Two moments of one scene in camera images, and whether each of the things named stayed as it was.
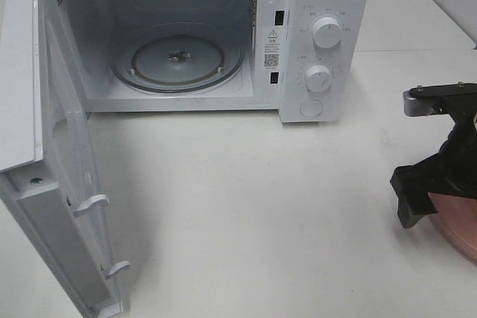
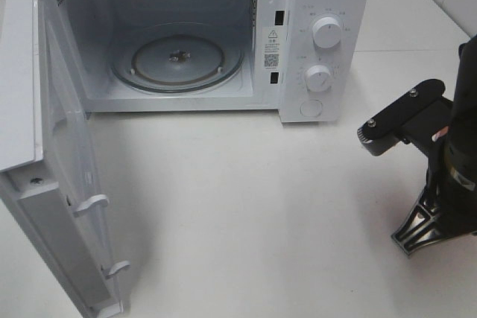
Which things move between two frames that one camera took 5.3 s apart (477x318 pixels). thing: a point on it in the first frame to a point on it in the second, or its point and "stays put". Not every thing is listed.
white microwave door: [48, 166] stays put
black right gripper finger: [452, 171] to [422, 226]
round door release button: [311, 108] stays put
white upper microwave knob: [327, 32] stays put
